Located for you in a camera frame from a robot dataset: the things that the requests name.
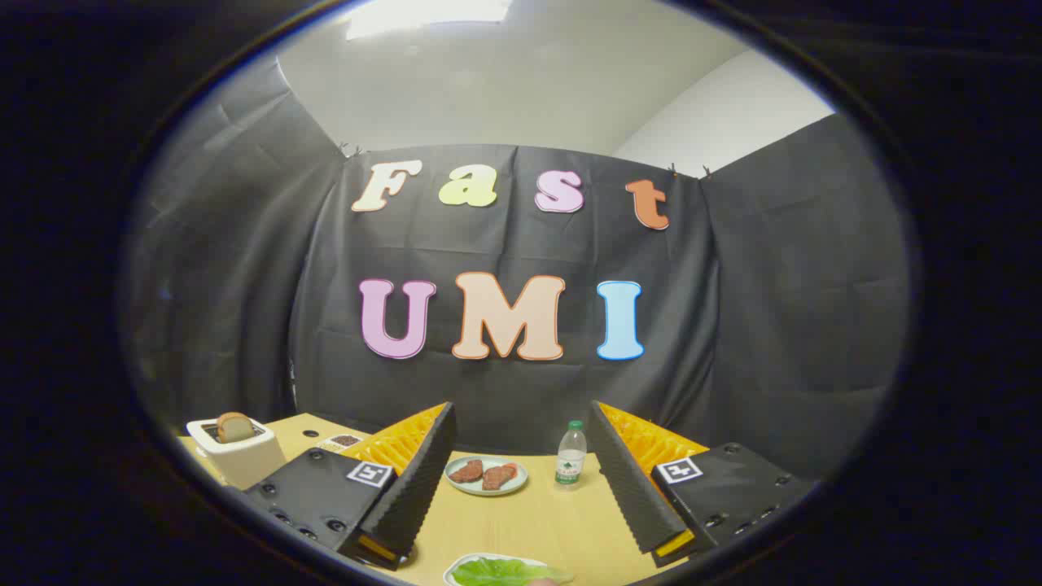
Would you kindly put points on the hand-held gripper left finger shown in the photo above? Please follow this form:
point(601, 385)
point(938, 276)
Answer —
point(423, 480)

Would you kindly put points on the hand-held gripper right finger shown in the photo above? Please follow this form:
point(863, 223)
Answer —
point(631, 488)

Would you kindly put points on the green lettuce leaf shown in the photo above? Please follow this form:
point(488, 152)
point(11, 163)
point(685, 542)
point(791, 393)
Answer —
point(505, 574)

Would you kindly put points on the plain bread slice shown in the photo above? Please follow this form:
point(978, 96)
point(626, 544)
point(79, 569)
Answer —
point(234, 426)

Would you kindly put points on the brown meat patty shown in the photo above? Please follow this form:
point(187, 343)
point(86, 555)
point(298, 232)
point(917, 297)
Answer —
point(466, 471)
point(498, 476)

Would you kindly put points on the pale green plate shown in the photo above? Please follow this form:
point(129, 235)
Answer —
point(488, 491)

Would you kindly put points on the clear plastic water bottle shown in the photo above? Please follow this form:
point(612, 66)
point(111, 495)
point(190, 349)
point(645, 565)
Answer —
point(571, 460)

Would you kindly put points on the white divided condiment tray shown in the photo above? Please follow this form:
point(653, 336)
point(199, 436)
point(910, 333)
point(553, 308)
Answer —
point(342, 442)

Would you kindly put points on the white plate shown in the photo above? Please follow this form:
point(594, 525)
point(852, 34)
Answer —
point(453, 570)

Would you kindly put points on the white toaster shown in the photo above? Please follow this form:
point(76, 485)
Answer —
point(244, 464)

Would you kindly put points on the black backdrop cloth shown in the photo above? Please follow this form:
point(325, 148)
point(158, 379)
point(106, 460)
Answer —
point(773, 309)

